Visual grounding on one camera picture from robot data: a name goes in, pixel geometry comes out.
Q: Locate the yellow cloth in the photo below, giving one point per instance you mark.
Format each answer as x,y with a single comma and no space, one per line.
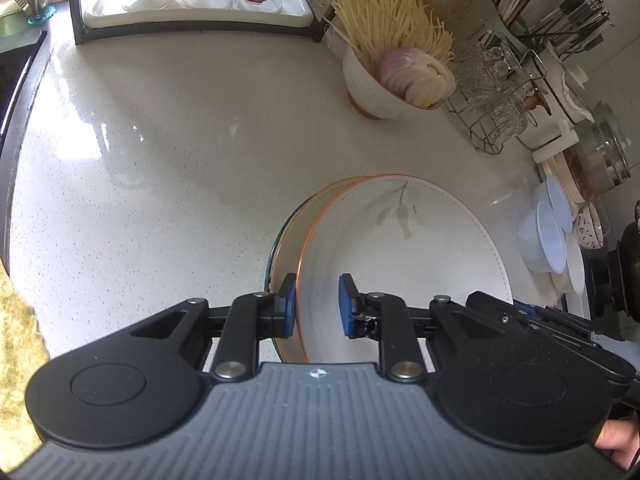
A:
22,353

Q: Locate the white bowl with orange base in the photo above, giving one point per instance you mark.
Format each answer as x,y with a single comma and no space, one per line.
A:
369,96

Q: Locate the speckled patterned bowl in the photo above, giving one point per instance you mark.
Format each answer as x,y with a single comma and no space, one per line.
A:
588,228

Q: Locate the white bowl top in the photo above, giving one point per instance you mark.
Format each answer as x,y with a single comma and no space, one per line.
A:
541,241

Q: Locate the person's left hand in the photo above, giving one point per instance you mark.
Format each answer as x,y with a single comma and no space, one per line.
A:
620,438

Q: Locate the white stacked bowl lower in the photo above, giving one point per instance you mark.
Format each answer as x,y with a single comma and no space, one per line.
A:
550,192

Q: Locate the white plate with leaf print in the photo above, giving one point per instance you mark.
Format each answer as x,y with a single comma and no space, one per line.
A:
396,234

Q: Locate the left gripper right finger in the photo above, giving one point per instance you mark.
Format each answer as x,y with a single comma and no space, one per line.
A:
386,319

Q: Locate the white electric appliance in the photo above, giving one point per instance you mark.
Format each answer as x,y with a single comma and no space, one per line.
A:
554,110

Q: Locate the glass kettle with tea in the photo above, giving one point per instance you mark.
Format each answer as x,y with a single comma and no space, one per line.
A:
597,162

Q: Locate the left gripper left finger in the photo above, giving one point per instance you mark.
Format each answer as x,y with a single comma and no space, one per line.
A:
241,327

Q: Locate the utensil rack with cutlery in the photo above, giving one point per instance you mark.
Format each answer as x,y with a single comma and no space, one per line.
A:
575,26

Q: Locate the sliced purple onion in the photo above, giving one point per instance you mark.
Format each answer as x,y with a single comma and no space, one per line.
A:
416,77

